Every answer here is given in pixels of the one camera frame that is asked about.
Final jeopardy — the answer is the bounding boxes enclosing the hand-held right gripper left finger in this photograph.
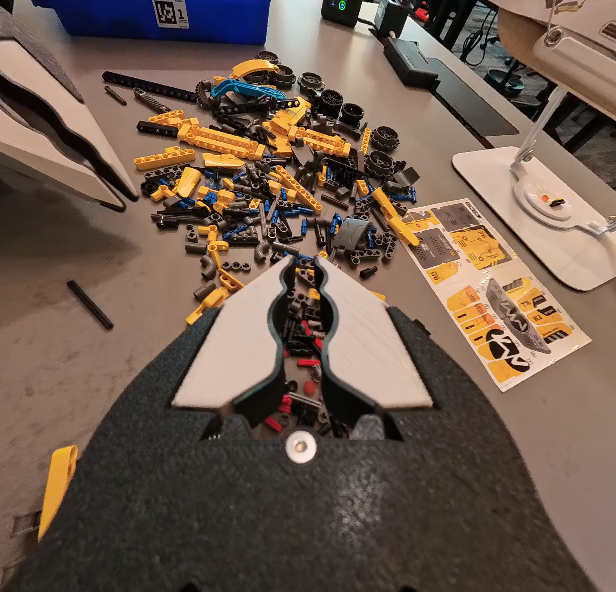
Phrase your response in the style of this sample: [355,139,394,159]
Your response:
[171,255,295,426]

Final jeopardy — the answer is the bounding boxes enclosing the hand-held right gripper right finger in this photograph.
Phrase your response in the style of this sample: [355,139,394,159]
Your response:
[314,255,434,424]

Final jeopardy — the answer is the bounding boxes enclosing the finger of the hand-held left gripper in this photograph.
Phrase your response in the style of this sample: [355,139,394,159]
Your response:
[0,41,141,202]
[0,96,127,213]

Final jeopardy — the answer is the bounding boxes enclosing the pile of plastic building pieces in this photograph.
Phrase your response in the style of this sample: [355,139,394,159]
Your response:
[134,50,422,441]

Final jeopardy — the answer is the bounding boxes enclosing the long black axle rod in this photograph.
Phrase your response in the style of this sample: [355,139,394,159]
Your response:
[66,280,115,330]

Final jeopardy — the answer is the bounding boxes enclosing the blue storage bin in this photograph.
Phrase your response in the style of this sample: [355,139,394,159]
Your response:
[19,0,275,44]

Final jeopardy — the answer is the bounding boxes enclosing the black toothed gear rack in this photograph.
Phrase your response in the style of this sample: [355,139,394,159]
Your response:
[133,88,172,114]

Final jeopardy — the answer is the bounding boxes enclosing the long black holed beam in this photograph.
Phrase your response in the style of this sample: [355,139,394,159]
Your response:
[102,71,198,103]

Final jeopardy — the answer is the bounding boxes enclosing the yellow and grey sticker sheet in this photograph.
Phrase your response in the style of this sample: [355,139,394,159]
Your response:
[403,197,593,393]

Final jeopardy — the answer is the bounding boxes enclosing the blue curved panel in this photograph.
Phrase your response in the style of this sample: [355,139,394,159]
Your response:
[209,77,278,100]

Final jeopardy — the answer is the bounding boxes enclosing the yellow building block assembly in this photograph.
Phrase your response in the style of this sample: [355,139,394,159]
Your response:
[11,445,79,541]

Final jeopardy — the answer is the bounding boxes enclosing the black power adapter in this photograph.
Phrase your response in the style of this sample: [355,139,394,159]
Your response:
[382,39,440,92]

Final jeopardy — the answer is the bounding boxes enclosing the black power bank with screen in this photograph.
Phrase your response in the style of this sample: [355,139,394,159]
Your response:
[321,0,364,28]

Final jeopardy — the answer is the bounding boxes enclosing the instruction booklet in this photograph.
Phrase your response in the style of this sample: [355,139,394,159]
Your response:
[483,0,616,51]

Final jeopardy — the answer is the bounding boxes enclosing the black desk cable cover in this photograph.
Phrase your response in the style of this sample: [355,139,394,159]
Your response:
[426,58,520,138]

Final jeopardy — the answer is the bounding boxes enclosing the black action camera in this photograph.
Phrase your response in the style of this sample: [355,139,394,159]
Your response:
[374,0,415,38]

